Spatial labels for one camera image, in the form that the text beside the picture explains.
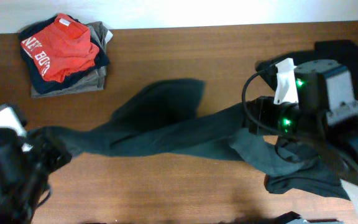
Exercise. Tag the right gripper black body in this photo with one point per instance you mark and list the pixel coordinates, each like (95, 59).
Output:
(286, 119)

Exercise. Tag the folded grey garment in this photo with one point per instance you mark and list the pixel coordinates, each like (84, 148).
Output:
(94, 81)

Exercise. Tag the folded orange printed t-shirt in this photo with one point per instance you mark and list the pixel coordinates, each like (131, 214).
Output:
(61, 48)

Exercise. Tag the dark teal t-shirt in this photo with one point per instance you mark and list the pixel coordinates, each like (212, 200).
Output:
(162, 118)

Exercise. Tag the folded navy blue garment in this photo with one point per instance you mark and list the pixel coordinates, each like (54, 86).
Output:
(41, 86)

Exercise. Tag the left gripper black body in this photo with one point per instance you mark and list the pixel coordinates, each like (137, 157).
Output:
(51, 154)

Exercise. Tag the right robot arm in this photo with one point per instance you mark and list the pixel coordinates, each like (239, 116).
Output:
(314, 103)

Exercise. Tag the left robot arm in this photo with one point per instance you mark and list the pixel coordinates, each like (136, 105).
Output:
(25, 165)

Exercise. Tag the black garment pile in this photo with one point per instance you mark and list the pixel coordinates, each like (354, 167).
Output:
(343, 51)

